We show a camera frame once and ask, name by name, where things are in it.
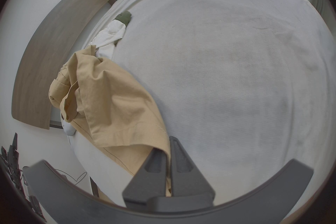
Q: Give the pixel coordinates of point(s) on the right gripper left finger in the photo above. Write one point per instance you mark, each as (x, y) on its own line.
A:
(147, 181)

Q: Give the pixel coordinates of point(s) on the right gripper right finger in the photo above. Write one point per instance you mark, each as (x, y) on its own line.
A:
(191, 183)

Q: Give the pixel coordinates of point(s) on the tan shorts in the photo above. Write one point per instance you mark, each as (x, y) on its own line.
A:
(112, 102)

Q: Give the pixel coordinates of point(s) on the bed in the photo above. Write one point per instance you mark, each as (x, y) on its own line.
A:
(223, 60)

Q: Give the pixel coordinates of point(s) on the pale grey garment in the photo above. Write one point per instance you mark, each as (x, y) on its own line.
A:
(67, 127)

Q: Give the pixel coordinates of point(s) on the white garment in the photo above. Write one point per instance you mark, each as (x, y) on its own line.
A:
(110, 34)

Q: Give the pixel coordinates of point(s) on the green garment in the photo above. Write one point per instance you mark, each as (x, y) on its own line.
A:
(124, 17)

